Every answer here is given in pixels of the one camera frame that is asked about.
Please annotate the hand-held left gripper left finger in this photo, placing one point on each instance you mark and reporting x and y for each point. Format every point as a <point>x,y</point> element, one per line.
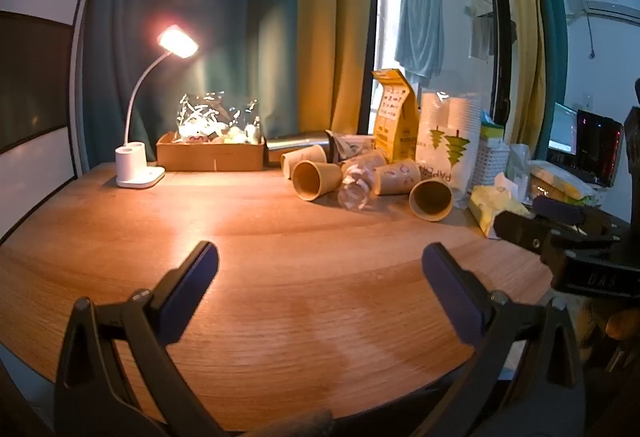
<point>196,276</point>

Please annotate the dark foil packet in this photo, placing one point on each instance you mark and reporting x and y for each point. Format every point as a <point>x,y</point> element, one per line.
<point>350,144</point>

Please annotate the white plastic basket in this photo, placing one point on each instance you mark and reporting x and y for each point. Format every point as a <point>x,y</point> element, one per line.
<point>492,164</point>

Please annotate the computer monitor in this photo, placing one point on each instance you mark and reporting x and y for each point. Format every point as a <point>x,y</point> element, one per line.
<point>562,132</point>

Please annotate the blue towel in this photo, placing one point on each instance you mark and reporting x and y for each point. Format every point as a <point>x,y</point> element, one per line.
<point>420,32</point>

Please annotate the white plastic bag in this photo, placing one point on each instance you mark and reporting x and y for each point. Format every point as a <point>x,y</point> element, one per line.
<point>517,167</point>

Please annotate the yellow green packet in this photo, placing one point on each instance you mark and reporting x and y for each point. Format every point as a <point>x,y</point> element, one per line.
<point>485,209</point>

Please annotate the metal cylinder bottle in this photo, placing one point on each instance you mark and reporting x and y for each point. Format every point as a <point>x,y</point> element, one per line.
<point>295,142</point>

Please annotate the teal curtain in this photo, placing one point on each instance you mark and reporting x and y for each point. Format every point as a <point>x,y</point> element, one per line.
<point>552,42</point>
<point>225,17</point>

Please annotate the clear plastic cup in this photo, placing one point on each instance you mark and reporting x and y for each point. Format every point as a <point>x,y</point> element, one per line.
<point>355,191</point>

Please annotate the clear plastic bag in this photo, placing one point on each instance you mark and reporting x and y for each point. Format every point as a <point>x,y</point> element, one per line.
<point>217,117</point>

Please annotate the yellow paper bag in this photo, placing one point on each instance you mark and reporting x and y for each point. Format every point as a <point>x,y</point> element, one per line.
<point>395,117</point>

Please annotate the brown paper cup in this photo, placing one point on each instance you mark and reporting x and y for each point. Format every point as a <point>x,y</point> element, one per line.
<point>371,160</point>
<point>431,201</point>
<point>300,157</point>
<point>312,179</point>
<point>397,177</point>

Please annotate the grey hanging garment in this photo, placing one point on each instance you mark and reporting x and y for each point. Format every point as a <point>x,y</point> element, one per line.
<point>482,37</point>

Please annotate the cardboard box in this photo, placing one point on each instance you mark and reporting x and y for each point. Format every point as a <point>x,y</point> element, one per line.
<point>210,158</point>

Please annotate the black chair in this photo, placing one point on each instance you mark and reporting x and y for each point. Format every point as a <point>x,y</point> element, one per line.
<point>632,142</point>

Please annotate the yellow curtain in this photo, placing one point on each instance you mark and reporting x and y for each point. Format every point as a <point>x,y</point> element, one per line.
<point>337,17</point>
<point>525,42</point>

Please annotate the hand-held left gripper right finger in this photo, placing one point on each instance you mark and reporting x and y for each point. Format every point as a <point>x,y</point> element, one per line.
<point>447,284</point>

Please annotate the white desk lamp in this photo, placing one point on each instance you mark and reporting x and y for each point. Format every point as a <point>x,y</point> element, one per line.
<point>131,167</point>

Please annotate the person's right hand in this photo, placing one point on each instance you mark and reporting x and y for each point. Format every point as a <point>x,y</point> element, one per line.
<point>622,323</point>

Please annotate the dark door frame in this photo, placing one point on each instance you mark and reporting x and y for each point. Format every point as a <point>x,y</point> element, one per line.
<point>500,42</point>

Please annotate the yellow white packet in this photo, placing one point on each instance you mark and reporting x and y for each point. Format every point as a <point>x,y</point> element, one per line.
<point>565,184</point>

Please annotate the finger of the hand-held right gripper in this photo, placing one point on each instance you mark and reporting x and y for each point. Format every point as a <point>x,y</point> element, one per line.
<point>522,231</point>
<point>556,208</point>

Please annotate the pack of white paper cups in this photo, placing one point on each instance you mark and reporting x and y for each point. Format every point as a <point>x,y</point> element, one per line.
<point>447,142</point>

